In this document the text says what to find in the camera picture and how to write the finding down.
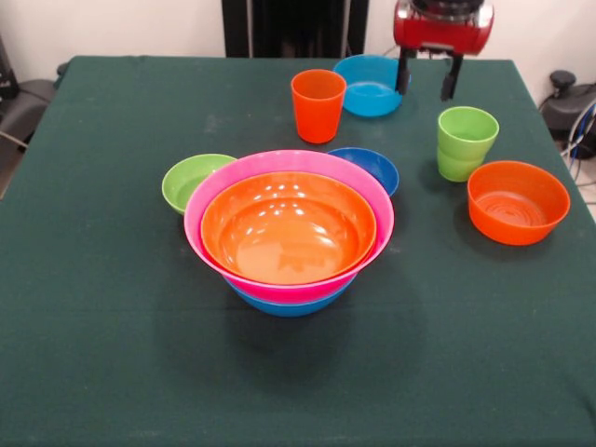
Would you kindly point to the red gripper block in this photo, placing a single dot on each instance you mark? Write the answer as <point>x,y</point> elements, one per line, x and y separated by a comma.
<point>442,37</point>

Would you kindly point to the small orange bowl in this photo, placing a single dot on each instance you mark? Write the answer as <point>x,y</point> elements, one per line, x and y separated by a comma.
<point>517,223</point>

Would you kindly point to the orange cup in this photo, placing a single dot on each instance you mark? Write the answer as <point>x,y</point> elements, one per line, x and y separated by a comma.
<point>316,116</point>

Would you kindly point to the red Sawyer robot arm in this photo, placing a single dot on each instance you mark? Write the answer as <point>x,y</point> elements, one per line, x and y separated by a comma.
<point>447,7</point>

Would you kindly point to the dark green table cloth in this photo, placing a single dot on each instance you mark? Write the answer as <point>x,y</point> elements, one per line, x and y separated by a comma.
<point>442,372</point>

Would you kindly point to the green cup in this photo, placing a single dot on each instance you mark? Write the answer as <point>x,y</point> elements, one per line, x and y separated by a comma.
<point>461,158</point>

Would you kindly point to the large light blue bowl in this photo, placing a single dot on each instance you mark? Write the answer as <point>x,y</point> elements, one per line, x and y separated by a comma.
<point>288,309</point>

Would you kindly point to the grey pedestal foot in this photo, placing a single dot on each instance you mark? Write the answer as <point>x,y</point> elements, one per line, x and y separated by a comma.
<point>23,107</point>
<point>565,104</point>

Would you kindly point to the green bowl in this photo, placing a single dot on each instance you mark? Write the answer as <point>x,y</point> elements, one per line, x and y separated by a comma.
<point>181,181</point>

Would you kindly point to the small light blue bowl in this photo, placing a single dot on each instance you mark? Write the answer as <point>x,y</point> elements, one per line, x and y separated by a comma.
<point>372,100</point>

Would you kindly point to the dark blue bowl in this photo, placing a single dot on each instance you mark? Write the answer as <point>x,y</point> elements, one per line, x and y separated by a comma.
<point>377,167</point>

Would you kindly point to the large orange bowl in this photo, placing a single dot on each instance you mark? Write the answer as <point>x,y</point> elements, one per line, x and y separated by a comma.
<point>288,233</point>
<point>209,253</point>

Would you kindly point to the large pink bowl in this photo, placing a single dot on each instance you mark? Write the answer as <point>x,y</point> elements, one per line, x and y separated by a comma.
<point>298,160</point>

